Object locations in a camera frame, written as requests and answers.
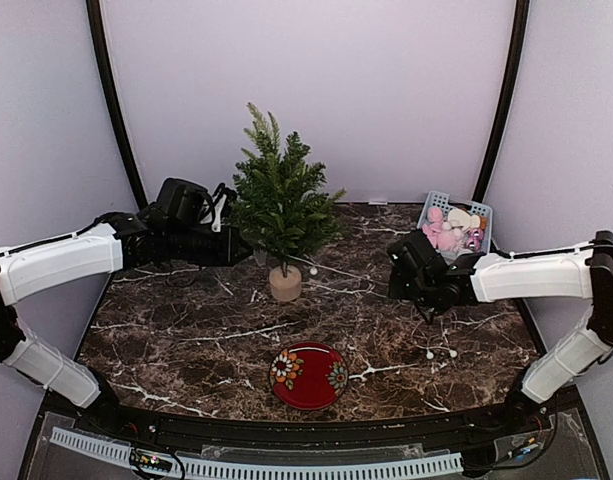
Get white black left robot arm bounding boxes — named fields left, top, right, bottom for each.
left=0, top=178, right=252, bottom=436

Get black front rail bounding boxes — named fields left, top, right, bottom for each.
left=115, top=405, right=549, bottom=448

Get small circuit board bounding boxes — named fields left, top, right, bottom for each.
left=129, top=449, right=162, bottom=468

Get pink glitter bauble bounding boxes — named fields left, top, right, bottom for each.
left=464, top=237, right=481, bottom=252
left=469, top=228, right=484, bottom=241

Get red floral plate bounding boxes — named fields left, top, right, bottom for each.
left=268, top=342, right=350, bottom=411

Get pink felt ornament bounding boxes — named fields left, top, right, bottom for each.
left=422, top=223, right=457, bottom=251

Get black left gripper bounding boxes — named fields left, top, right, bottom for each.
left=166, top=224, right=251, bottom=266

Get light blue plastic basket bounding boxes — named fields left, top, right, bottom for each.
left=417, top=191, right=493, bottom=264

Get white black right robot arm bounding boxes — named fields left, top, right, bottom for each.
left=387, top=230, right=613, bottom=434

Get white slotted cable duct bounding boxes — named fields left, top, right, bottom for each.
left=49, top=427, right=464, bottom=479

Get pink fluffy pompom ornament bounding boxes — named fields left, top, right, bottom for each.
left=427, top=206, right=444, bottom=223

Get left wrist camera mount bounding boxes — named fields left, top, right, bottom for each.
left=199, top=183, right=237, bottom=233

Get white ball string lights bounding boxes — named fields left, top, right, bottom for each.
left=253, top=247, right=460, bottom=359

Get small green christmas tree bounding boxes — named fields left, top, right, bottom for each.
left=231, top=102, right=345, bottom=302

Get white felt ornament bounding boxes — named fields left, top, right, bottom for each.
left=447, top=208, right=480, bottom=230

